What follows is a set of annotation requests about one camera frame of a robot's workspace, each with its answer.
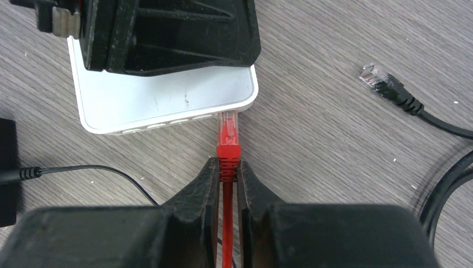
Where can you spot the black power adapter with cord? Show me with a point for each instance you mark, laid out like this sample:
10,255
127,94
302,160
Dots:
99,185

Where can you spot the white box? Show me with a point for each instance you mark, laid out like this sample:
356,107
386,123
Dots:
117,104

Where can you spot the black network switch box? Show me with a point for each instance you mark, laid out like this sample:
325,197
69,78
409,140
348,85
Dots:
11,194

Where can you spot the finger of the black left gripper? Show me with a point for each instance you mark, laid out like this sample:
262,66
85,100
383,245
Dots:
148,38

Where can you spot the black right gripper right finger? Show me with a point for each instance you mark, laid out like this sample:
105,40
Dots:
255,231

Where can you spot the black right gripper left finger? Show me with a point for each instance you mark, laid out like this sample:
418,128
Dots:
192,229

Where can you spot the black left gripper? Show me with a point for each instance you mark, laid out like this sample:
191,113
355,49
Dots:
61,18

